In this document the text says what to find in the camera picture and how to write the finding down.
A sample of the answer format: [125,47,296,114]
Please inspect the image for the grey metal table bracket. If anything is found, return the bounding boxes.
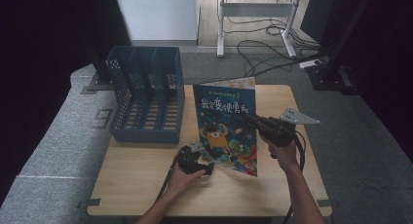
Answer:
[317,199,340,208]
[77,198,102,209]

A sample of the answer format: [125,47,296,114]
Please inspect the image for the black metal stand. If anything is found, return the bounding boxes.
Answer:
[306,0,378,95]
[85,38,115,92]

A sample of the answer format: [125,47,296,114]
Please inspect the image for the white metal desk frame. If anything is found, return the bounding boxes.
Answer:
[216,0,304,58]

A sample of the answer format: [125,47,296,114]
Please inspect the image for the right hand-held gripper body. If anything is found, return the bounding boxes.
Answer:
[258,106,321,148]

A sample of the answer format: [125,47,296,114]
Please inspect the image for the person's right hand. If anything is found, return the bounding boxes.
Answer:
[259,134,302,173]

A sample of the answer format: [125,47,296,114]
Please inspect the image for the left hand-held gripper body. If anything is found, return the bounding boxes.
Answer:
[177,141,209,175]

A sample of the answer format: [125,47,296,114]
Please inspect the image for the white power strip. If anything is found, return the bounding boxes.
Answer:
[298,58,322,70]

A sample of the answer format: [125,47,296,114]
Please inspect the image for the hand-held gripper black cable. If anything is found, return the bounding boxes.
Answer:
[282,130,308,224]
[155,149,189,204]

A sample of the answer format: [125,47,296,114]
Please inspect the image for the black floor cables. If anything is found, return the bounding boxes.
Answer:
[225,0,325,86]

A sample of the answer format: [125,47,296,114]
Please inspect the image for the right hand-held gripper black cable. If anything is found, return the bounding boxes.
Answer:
[282,130,308,224]

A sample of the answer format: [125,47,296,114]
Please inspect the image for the white wall panel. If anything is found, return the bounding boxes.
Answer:
[113,0,200,42]

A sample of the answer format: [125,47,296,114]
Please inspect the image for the person's left hand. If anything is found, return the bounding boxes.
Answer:
[166,165,207,201]

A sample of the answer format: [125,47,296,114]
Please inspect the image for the illustrated children's book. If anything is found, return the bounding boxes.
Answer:
[192,76,259,178]

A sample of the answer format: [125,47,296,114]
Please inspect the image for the left hand-held gripper black cable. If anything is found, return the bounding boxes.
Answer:
[155,149,189,204]

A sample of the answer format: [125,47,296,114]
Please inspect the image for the blue plastic file rack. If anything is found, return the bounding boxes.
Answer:
[106,45,186,145]

